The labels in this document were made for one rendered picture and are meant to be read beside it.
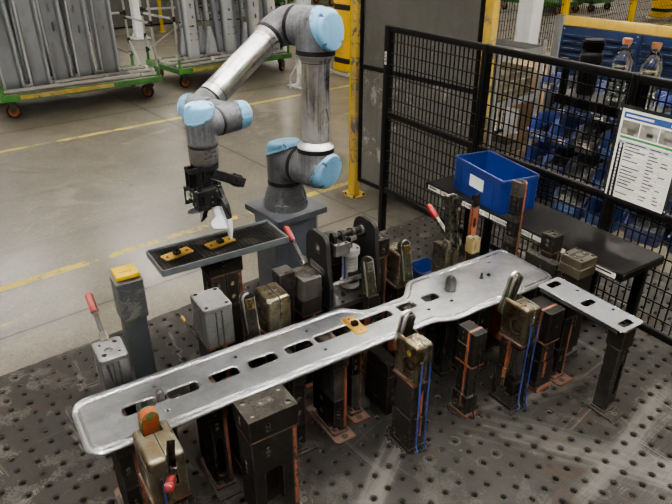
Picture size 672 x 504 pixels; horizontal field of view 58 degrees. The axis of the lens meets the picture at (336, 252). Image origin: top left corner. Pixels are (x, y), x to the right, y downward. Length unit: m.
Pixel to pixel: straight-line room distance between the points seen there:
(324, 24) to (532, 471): 1.31
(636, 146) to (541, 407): 0.86
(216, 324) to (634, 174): 1.38
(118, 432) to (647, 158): 1.68
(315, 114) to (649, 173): 1.05
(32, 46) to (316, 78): 6.56
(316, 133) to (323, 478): 0.98
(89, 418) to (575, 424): 1.28
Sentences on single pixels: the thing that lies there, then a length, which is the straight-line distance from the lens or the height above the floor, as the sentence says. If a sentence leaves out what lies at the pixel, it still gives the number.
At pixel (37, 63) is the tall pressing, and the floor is 0.55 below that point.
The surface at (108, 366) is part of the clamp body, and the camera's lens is 1.53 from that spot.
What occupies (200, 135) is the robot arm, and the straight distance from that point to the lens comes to 1.57.
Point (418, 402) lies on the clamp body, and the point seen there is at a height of 0.88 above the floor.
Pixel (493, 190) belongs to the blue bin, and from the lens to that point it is 2.27.
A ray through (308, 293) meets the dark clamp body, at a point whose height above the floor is 1.04.
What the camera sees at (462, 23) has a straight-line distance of 3.99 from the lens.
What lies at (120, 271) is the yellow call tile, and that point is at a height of 1.16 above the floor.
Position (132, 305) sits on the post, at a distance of 1.68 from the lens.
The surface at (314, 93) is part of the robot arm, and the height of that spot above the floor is 1.51.
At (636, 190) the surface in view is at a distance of 2.17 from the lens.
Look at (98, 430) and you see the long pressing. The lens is 1.43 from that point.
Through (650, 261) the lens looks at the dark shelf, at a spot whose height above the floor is 1.03.
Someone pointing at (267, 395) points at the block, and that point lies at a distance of 1.39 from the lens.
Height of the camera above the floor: 1.94
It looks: 28 degrees down
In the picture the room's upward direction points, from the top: straight up
